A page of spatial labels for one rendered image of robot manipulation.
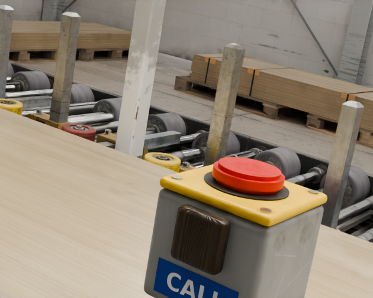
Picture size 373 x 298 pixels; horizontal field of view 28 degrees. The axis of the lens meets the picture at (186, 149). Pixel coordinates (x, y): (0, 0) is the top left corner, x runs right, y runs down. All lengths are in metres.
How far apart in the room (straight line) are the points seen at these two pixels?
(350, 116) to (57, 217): 0.65
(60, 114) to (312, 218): 1.62
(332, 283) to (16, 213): 0.50
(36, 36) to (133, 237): 6.81
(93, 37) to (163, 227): 8.21
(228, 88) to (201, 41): 7.31
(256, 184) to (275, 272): 0.05
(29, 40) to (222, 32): 2.31
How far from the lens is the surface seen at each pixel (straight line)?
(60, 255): 1.08
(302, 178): 2.03
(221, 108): 1.68
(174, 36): 9.20
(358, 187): 2.02
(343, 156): 1.56
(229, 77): 1.67
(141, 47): 1.65
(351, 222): 2.00
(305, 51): 8.30
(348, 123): 1.55
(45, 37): 8.02
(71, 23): 1.96
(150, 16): 1.63
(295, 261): 0.42
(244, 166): 0.41
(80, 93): 2.52
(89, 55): 8.55
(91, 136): 1.75
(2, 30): 2.14
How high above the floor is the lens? 1.34
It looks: 14 degrees down
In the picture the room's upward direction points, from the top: 10 degrees clockwise
